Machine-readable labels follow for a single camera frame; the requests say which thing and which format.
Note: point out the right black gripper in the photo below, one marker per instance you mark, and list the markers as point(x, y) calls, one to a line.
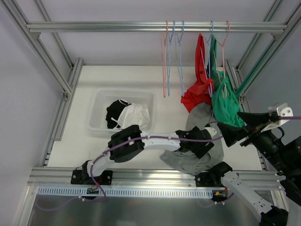
point(251, 133)

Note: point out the grey tank top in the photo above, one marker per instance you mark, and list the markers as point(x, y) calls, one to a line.
point(188, 162)

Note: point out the light blue hanger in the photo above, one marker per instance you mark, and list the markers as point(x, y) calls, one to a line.
point(208, 70)
point(179, 57)
point(170, 38)

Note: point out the white tank top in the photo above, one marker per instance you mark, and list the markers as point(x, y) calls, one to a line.
point(133, 114)

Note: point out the pink hanger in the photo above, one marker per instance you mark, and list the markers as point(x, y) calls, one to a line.
point(163, 56)
point(222, 45)

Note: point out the black tank top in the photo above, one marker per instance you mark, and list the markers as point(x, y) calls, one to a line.
point(113, 113)

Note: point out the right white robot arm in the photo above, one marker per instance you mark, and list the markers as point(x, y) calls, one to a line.
point(285, 159)

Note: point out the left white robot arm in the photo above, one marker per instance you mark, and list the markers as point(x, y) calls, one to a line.
point(128, 143)

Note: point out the green tank top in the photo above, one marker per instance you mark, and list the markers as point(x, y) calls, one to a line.
point(224, 102)

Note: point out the red tank top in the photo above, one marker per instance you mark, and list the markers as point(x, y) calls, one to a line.
point(202, 89)

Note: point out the white plastic basket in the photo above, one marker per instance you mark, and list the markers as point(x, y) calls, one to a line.
point(104, 97)

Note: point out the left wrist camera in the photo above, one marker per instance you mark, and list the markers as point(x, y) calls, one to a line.
point(212, 131)

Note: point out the aluminium frame right post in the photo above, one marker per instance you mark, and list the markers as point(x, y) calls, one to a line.
point(262, 47)

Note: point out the aluminium frame post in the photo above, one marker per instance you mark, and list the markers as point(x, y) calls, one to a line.
point(18, 17)
point(262, 47)

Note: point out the white slotted cable duct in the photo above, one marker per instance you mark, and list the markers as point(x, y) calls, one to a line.
point(126, 192)

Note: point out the aluminium frame left post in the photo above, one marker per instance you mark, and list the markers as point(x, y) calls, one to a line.
point(18, 17)

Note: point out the aluminium hanging rail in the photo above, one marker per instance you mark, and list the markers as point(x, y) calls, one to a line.
point(119, 26)

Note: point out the aluminium front rail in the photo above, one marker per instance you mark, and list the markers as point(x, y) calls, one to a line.
point(150, 178)

